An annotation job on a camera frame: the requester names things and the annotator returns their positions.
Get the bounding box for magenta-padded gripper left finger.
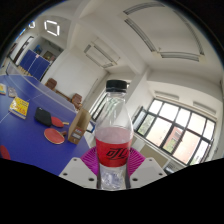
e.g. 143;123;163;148
58;146;100;190

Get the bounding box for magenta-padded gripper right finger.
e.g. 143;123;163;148
126;147;168;190

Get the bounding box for clear red-labelled drink bottle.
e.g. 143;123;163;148
94;79;135;191

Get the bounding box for beige two-door cabinet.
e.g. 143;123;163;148
139;143;171;171

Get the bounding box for brown cardboard box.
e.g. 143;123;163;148
67;108;92;145

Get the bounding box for red table tennis paddle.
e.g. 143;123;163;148
50;116;70;129
43;127;68;146

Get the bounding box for wide black-framed window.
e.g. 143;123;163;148
133;98;217;166

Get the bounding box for black table tennis paddle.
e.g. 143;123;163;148
34;106;53;128

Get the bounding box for tall black-framed window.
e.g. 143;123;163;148
89;89;109;122

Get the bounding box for brown armchair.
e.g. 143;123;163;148
44;77;58;91
70;93;83;109

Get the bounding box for yellow book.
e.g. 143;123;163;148
8;96;30;120

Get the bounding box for thin grey booklet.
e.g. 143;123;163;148
7;87;18;98

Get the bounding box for blue folding partition boards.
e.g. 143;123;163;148
16;49;52;82

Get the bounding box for white ceiling air conditioner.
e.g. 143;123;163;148
83;41;121;69

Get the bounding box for group of ceiling lights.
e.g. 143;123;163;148
28;19;61;37

